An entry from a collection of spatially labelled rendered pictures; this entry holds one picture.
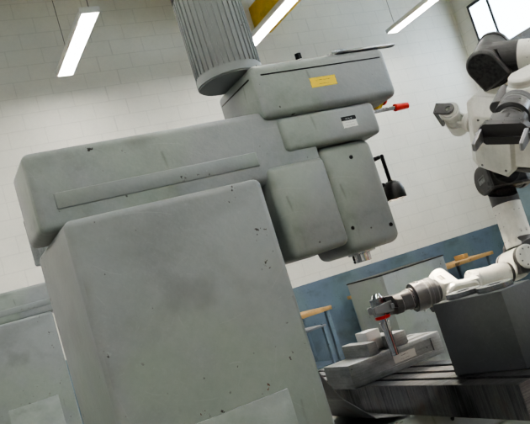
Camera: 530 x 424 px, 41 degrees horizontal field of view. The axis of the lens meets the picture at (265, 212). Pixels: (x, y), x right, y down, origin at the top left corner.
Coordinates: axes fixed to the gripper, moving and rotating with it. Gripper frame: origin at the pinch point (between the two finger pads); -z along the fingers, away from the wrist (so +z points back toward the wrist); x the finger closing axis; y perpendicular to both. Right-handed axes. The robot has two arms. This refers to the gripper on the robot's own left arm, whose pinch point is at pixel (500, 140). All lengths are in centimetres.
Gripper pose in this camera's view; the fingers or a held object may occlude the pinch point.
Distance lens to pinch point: 171.9
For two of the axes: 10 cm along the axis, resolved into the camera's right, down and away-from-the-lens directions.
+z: 4.8, -5.7, 6.7
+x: -8.3, -0.4, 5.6
